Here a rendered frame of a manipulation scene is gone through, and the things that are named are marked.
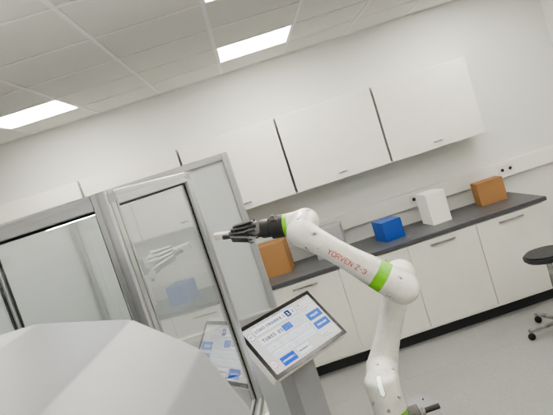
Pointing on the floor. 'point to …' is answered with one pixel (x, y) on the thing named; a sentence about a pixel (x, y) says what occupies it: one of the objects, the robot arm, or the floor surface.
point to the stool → (542, 255)
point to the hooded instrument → (109, 372)
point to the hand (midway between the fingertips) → (222, 235)
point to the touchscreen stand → (305, 392)
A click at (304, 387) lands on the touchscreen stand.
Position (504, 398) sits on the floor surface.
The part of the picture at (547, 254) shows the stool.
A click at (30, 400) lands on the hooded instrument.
